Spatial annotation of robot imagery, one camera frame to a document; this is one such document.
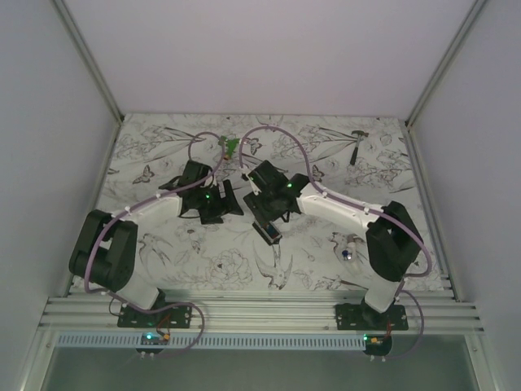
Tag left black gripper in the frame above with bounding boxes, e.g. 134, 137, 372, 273
195, 180, 243, 225

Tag black fuse box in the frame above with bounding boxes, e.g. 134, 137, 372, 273
252, 221, 282, 246

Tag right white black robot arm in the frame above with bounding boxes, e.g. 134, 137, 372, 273
242, 160, 423, 330

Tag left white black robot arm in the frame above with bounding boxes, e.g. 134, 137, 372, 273
68, 160, 243, 327

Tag silver metal cylinder part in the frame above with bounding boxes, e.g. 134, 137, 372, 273
348, 234, 365, 243

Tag small black hammer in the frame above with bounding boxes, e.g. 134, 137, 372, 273
349, 130, 368, 165

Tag white blue capped part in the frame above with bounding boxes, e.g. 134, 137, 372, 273
341, 242, 357, 262

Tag floral patterned table mat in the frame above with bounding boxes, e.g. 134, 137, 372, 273
98, 113, 431, 291

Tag left controller board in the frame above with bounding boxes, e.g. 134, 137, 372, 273
136, 332, 169, 356

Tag controller board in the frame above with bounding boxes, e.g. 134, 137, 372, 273
136, 332, 169, 356
363, 335, 393, 358

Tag right controller board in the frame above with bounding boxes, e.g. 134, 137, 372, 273
363, 335, 393, 358

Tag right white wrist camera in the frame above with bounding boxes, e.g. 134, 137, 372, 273
241, 172, 261, 196

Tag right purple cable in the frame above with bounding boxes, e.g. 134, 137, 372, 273
239, 125, 432, 282

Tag purple cable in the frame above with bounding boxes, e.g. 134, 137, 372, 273
83, 132, 227, 314
239, 125, 432, 282

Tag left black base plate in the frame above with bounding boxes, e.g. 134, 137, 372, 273
117, 305, 192, 329

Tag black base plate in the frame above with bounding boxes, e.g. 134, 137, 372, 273
335, 303, 409, 332
117, 305, 192, 329

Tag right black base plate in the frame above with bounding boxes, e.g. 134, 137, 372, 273
335, 303, 409, 332

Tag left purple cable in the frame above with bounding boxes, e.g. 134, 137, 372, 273
83, 132, 227, 314

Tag slotted grey cable duct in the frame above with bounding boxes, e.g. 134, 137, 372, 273
56, 332, 365, 351

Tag aluminium rail frame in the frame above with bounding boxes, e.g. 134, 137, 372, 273
38, 290, 484, 335

